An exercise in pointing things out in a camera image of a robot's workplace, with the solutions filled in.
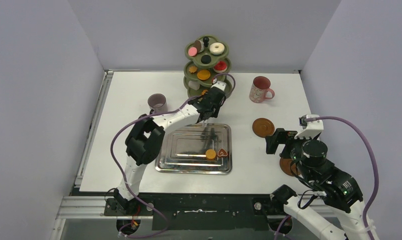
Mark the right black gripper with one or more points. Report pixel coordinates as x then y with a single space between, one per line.
280 140

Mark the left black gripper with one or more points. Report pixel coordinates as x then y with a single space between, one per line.
214 114

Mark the orange fish cake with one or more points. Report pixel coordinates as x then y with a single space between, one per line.
204 92

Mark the white swiss roll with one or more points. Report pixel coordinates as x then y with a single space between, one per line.
194 85

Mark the orange round cake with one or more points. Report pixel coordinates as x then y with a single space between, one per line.
203 74

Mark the red frosted donut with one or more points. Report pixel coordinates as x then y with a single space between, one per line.
220 67

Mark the black sandwich cookie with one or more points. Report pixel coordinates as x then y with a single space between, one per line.
206 59

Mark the pink macaron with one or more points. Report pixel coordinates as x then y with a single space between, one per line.
192 51

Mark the white ring donut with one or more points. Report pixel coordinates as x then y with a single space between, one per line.
217 48

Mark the chocolate white half cake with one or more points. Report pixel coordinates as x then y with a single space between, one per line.
199 45

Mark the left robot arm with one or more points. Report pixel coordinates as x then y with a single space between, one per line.
147 133

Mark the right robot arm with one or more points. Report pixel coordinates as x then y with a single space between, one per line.
336 188

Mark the brown wooden coaster far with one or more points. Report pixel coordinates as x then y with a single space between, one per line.
263 127

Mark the brown wooden coaster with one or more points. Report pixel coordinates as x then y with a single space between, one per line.
287 168
263 127

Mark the brown wooden coaster near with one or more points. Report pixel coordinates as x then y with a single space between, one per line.
287 168

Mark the green three-tier serving stand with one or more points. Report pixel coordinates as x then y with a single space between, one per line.
196 61

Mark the stainless steel tray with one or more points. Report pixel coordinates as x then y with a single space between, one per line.
183 151

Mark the brown heart cookie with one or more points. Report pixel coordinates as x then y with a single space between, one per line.
222 153

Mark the round tan biscuit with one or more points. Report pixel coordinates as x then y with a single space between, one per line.
210 154

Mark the grey purple mug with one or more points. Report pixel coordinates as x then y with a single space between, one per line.
157 103

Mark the pink floral mug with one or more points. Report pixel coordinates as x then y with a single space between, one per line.
261 90

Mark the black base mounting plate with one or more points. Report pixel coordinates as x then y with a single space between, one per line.
186 211

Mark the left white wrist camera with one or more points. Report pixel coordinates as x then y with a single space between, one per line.
220 85

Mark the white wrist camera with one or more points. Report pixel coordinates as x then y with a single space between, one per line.
220 85
312 127

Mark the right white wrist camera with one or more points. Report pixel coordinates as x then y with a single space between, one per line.
312 127

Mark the aluminium rail left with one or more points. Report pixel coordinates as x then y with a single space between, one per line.
86 205

